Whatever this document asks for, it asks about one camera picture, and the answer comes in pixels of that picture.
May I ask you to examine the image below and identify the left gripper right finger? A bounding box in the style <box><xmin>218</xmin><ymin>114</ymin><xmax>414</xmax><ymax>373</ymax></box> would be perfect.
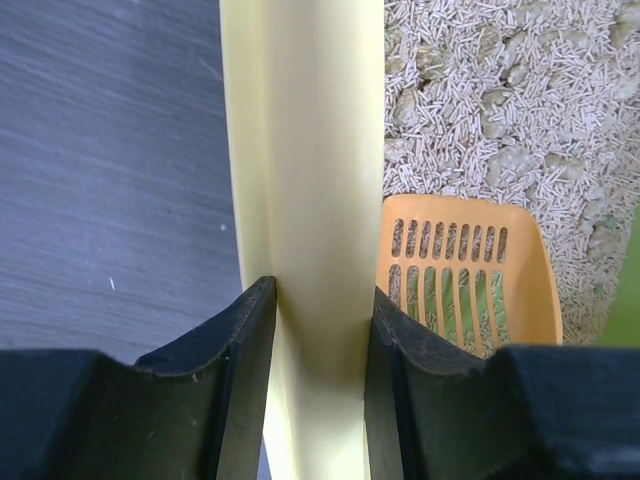
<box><xmin>364</xmin><ymin>292</ymin><xmax>639</xmax><ymax>479</ymax></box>

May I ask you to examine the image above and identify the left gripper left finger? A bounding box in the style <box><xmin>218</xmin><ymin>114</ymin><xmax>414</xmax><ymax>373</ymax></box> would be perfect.
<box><xmin>1</xmin><ymin>276</ymin><xmax>277</xmax><ymax>479</ymax></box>

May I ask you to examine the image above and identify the orange litter scoop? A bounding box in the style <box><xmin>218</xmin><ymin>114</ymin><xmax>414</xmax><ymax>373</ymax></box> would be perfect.
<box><xmin>377</xmin><ymin>194</ymin><xmax>563</xmax><ymax>358</ymax></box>

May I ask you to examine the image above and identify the yellow green litter box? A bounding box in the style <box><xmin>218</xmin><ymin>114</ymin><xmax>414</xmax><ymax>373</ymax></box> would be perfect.
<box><xmin>220</xmin><ymin>1</ymin><xmax>639</xmax><ymax>479</ymax></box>

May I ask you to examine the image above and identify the beige cat litter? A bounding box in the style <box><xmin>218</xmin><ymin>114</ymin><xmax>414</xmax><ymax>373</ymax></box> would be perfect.
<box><xmin>384</xmin><ymin>1</ymin><xmax>639</xmax><ymax>344</ymax></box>

